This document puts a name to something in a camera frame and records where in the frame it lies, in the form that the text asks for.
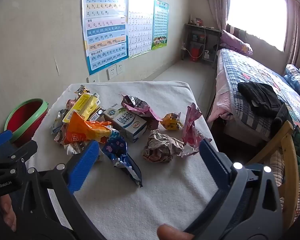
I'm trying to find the blue snack wrapper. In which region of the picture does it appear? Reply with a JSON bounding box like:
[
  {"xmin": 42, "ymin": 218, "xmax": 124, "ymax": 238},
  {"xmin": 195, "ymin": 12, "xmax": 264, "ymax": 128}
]
[{"xmin": 101, "ymin": 129, "xmax": 143, "ymax": 188}]

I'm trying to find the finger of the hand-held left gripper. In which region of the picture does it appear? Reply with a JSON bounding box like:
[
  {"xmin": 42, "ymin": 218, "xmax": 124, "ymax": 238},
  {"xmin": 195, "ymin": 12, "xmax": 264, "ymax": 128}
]
[
  {"xmin": 0, "ymin": 130, "xmax": 13, "ymax": 148},
  {"xmin": 0, "ymin": 140, "xmax": 38, "ymax": 172}
]

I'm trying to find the blue phonics wall poster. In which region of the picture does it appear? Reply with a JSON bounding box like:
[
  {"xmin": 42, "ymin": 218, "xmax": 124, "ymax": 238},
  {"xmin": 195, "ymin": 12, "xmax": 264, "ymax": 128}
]
[{"xmin": 81, "ymin": 0, "xmax": 129, "ymax": 76}]

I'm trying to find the gold and black wrapper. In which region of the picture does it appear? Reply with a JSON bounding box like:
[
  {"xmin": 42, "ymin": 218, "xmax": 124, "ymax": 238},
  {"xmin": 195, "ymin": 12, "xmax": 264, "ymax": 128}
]
[{"xmin": 74, "ymin": 85, "xmax": 91, "ymax": 98}]

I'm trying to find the wooden chair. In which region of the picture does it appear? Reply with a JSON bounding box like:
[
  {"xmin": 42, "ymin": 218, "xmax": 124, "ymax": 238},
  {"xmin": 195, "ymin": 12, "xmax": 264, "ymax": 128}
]
[{"xmin": 247, "ymin": 120, "xmax": 300, "ymax": 230}]

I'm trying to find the pink curtain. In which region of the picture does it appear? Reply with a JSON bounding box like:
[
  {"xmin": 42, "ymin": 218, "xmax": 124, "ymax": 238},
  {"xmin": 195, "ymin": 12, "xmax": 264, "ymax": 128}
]
[
  {"xmin": 282, "ymin": 0, "xmax": 300, "ymax": 68},
  {"xmin": 204, "ymin": 0, "xmax": 232, "ymax": 32}
]

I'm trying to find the dark bag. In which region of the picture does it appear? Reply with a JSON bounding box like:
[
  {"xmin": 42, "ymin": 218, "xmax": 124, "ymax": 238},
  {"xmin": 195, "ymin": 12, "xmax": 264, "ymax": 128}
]
[{"xmin": 274, "ymin": 102, "xmax": 295, "ymax": 131}]

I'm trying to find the brown pink wrapper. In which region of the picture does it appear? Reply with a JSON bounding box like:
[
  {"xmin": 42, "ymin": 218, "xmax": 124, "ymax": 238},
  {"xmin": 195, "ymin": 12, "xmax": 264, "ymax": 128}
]
[{"xmin": 54, "ymin": 126, "xmax": 74, "ymax": 145}]

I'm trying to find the pink snack wrapper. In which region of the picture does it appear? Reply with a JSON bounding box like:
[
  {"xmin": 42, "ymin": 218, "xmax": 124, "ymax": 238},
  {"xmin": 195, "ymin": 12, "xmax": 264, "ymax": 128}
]
[{"xmin": 181, "ymin": 102, "xmax": 213, "ymax": 157}]

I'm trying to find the white chart wall poster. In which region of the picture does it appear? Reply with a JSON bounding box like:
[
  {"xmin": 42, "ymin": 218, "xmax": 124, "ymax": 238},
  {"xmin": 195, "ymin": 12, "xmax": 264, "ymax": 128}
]
[{"xmin": 127, "ymin": 0, "xmax": 155, "ymax": 59}]

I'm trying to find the person's left hand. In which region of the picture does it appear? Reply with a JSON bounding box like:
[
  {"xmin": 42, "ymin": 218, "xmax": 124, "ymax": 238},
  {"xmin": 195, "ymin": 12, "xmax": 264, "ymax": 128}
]
[{"xmin": 0, "ymin": 194, "xmax": 17, "ymax": 232}]

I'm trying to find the small yellow wrapper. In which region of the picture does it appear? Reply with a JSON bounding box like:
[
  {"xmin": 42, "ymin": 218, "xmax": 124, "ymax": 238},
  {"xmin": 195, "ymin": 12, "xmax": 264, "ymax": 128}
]
[{"xmin": 162, "ymin": 112, "xmax": 184, "ymax": 130}]

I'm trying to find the person's right hand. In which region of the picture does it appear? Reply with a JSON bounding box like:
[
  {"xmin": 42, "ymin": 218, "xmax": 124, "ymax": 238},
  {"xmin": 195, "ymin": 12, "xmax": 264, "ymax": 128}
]
[{"xmin": 157, "ymin": 224, "xmax": 196, "ymax": 240}]

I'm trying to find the blue and white wrapper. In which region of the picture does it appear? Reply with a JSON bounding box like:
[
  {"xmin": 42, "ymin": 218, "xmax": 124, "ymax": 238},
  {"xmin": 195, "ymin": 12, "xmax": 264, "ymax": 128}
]
[{"xmin": 50, "ymin": 109, "xmax": 69, "ymax": 134}]

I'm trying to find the red bin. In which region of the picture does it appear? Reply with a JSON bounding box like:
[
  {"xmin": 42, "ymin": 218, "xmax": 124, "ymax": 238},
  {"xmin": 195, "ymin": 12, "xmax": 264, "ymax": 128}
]
[{"xmin": 189, "ymin": 47, "xmax": 200, "ymax": 62}]

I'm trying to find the pale yellow box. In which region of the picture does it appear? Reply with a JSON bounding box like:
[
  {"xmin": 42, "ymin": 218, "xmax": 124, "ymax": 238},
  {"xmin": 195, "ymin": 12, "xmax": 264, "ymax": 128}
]
[{"xmin": 80, "ymin": 93, "xmax": 101, "ymax": 121}]

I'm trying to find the yellow snack packet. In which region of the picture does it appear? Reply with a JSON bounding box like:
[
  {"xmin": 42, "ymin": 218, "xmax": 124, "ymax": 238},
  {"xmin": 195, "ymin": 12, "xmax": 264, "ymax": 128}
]
[{"xmin": 62, "ymin": 92, "xmax": 92, "ymax": 123}]

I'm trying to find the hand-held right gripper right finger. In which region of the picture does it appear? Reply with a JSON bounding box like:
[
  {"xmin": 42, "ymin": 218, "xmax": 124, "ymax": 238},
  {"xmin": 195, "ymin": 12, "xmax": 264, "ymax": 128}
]
[{"xmin": 184, "ymin": 139, "xmax": 283, "ymax": 240}]

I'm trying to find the window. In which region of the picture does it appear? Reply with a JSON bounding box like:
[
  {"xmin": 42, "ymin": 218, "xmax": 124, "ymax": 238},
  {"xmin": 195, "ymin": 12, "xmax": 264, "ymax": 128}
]
[{"xmin": 226, "ymin": 0, "xmax": 290, "ymax": 51}]

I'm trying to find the green-rimmed red basin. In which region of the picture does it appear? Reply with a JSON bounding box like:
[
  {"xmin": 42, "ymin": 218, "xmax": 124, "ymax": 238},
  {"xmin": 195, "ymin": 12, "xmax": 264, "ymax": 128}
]
[{"xmin": 4, "ymin": 98, "xmax": 49, "ymax": 144}]

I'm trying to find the green-bordered wall poster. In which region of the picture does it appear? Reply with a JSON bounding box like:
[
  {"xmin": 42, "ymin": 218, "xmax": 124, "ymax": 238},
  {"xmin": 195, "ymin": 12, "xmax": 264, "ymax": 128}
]
[{"xmin": 151, "ymin": 0, "xmax": 170, "ymax": 51}]

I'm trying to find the dark metal shelf rack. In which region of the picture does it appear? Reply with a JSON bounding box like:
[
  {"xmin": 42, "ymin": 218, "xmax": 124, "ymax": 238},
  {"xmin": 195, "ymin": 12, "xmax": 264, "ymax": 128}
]
[{"xmin": 183, "ymin": 23, "xmax": 222, "ymax": 67}]

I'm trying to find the printed paper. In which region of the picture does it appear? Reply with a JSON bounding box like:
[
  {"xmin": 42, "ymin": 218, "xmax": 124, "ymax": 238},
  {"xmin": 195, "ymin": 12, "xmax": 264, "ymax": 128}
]
[{"xmin": 143, "ymin": 129, "xmax": 185, "ymax": 163}]

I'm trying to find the patchwork quilt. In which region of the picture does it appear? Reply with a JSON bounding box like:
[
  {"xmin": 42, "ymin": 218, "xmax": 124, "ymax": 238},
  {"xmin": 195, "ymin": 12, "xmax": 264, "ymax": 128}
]
[{"xmin": 216, "ymin": 48, "xmax": 300, "ymax": 142}]

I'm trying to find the brown cigarette box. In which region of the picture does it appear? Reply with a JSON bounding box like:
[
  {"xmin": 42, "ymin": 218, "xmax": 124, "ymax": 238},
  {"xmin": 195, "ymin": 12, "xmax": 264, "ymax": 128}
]
[{"xmin": 88, "ymin": 107, "xmax": 107, "ymax": 122}]

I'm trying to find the white milk carton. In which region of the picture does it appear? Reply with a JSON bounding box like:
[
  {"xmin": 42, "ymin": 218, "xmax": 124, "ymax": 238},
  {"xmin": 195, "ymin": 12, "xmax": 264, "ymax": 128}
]
[{"xmin": 104, "ymin": 106, "xmax": 147, "ymax": 143}]

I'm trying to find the white towel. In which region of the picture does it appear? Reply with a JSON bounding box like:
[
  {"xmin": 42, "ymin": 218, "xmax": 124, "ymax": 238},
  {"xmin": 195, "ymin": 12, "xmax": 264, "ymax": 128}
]
[{"xmin": 25, "ymin": 81, "xmax": 218, "ymax": 240}]

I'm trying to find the purple snack wrapper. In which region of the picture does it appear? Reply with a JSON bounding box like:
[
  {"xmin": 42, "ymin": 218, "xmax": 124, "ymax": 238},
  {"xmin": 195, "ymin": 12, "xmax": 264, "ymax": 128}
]
[{"xmin": 120, "ymin": 94, "xmax": 163, "ymax": 130}]

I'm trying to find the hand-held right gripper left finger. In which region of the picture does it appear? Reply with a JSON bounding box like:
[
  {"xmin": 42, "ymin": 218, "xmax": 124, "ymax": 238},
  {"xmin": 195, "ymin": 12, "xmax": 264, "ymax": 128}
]
[{"xmin": 22, "ymin": 140, "xmax": 100, "ymax": 240}]

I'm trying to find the orange snack wrapper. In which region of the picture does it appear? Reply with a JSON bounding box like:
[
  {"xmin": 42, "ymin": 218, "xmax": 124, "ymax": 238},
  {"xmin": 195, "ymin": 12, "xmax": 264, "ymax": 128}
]
[{"xmin": 65, "ymin": 111, "xmax": 113, "ymax": 146}]

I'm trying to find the blue patterned pillow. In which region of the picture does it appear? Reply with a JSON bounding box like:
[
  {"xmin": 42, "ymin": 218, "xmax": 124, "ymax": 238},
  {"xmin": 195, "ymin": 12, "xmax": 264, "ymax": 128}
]
[{"xmin": 284, "ymin": 64, "xmax": 300, "ymax": 98}]

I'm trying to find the white cable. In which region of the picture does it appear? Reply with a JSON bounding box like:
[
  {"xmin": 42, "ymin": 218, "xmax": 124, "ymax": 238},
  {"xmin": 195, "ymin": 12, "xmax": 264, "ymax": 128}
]
[{"xmin": 182, "ymin": 27, "xmax": 207, "ymax": 58}]

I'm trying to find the purple pillow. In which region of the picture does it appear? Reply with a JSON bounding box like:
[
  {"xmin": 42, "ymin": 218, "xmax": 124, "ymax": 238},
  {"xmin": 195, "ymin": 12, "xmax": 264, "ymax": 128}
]
[{"xmin": 220, "ymin": 29, "xmax": 254, "ymax": 56}]

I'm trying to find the black clothing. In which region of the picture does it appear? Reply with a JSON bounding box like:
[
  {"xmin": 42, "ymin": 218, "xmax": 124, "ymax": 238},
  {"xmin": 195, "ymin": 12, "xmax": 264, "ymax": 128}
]
[{"xmin": 237, "ymin": 82, "xmax": 283, "ymax": 118}]

